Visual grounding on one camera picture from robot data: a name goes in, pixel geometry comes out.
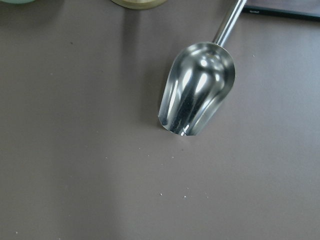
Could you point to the wooden cup tree stand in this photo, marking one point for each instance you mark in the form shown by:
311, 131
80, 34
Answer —
139, 4

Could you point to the metal scoop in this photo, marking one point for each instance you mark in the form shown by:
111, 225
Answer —
200, 78

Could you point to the wine glass rack tray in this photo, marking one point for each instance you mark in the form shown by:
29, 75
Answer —
296, 9

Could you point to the green bowl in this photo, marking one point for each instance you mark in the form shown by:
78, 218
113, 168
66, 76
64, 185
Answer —
17, 1

